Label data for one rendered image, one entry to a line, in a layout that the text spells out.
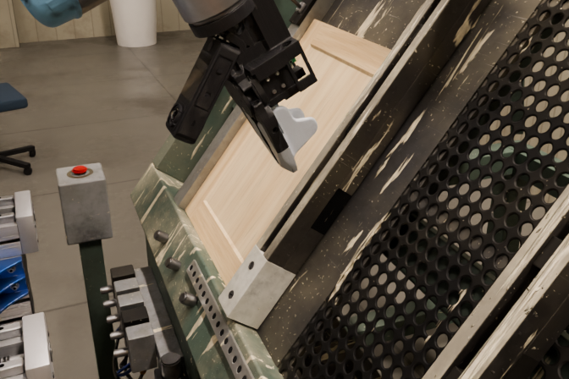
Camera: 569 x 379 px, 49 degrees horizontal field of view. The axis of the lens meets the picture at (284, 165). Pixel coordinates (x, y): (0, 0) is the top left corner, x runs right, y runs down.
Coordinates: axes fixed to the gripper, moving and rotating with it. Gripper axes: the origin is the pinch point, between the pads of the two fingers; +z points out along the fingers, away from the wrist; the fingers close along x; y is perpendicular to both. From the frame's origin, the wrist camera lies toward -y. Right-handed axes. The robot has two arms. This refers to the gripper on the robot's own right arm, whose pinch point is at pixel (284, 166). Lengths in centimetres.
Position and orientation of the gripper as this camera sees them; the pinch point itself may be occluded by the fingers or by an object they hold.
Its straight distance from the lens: 73.3
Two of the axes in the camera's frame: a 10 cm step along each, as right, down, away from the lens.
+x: -3.9, -3.6, 8.5
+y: 8.2, -5.6, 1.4
